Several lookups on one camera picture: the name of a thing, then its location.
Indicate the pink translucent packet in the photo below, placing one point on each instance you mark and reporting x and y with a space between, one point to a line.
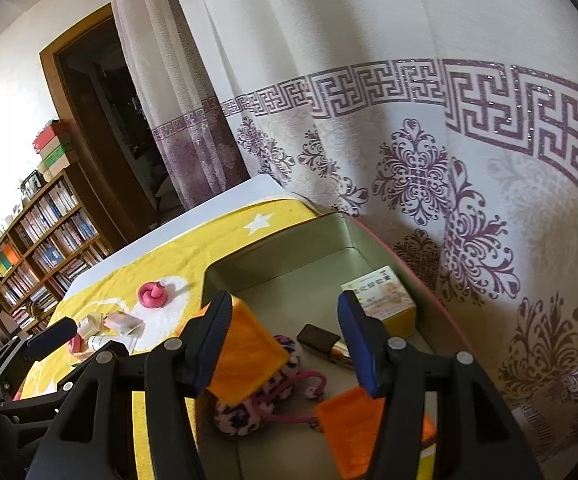
124 322

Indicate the white squeeze tube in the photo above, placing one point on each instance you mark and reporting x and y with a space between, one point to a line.
104 342

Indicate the green and white flat box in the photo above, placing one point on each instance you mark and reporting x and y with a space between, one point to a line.
56 154

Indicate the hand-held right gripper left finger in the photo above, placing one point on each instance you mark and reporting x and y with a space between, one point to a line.
219 340

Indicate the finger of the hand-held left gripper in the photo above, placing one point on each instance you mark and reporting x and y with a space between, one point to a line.
51 337
24 407

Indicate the yellow and white carton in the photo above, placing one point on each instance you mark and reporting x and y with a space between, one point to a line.
389 300

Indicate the dark brown small case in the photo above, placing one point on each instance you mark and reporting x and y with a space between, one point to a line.
319 337

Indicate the dark picture frame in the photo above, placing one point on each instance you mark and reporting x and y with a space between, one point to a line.
31 182

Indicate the wooden door frame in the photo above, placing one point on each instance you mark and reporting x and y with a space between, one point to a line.
76 35

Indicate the red and white flat box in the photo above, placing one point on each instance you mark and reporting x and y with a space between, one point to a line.
49 135

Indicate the pink leopard plush toy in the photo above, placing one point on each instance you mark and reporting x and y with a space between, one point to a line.
241 417

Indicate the white purple patterned curtain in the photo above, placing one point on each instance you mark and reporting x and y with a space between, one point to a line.
419 110

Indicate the sheer purple patterned curtain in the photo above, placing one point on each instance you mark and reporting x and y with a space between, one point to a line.
179 110

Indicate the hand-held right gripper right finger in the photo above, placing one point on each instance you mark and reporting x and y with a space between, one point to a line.
364 345

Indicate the yellow and white blanket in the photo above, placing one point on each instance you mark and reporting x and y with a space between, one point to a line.
144 260

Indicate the wooden bookshelf with books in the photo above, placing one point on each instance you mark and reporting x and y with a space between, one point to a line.
44 240

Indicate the green and pink storage box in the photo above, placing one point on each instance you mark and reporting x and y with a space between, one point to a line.
294 280

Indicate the small pink knotted tube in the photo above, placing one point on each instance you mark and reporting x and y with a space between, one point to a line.
151 295

